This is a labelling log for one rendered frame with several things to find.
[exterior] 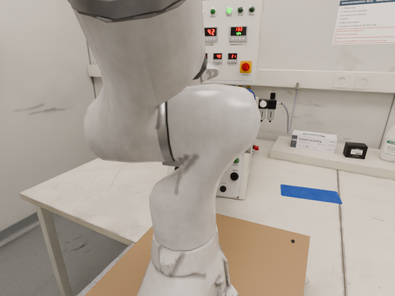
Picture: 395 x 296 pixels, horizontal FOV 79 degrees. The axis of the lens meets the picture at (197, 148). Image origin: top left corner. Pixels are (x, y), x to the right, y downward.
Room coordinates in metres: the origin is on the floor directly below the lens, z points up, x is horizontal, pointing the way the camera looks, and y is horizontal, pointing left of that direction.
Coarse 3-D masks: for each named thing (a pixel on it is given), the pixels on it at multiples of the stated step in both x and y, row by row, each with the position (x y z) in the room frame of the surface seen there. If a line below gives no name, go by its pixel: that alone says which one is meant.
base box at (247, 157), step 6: (252, 150) 1.23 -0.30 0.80; (246, 156) 0.89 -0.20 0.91; (246, 162) 0.88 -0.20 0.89; (168, 168) 0.94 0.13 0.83; (246, 168) 0.87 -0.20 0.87; (246, 174) 0.86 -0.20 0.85; (246, 180) 0.85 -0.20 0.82; (246, 186) 0.89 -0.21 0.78; (240, 192) 0.84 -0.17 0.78; (240, 198) 0.83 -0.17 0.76
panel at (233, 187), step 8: (240, 160) 0.89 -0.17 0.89; (232, 168) 0.88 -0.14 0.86; (240, 168) 0.88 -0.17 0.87; (224, 176) 0.88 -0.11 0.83; (240, 176) 0.86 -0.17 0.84; (224, 184) 0.86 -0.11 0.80; (232, 184) 0.86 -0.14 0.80; (240, 184) 0.85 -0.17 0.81; (216, 192) 0.86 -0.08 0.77; (224, 192) 0.85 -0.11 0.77; (232, 192) 0.84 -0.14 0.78
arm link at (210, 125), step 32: (192, 96) 0.32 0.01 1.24; (224, 96) 0.31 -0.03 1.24; (192, 128) 0.29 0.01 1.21; (224, 128) 0.30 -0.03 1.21; (256, 128) 0.31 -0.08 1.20; (192, 160) 0.30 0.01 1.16; (224, 160) 0.30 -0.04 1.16; (160, 192) 0.32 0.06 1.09; (192, 192) 0.29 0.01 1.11; (160, 224) 0.31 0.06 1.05; (192, 224) 0.30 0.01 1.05
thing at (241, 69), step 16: (208, 0) 1.28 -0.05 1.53; (224, 0) 1.26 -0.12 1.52; (240, 0) 1.24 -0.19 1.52; (256, 0) 1.22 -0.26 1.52; (208, 16) 1.28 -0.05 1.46; (224, 16) 1.26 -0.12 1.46; (240, 16) 1.24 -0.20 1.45; (256, 16) 1.22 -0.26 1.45; (224, 32) 1.26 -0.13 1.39; (240, 32) 1.23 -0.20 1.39; (256, 32) 1.22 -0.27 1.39; (208, 48) 1.28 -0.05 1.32; (224, 48) 1.25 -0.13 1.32; (240, 48) 1.23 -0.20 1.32; (256, 48) 1.21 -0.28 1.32; (224, 64) 1.25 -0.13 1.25; (240, 64) 1.23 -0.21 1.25; (256, 64) 1.21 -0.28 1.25; (208, 80) 1.27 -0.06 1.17; (224, 80) 1.25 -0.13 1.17; (240, 80) 1.23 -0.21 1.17; (256, 80) 1.22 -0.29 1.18
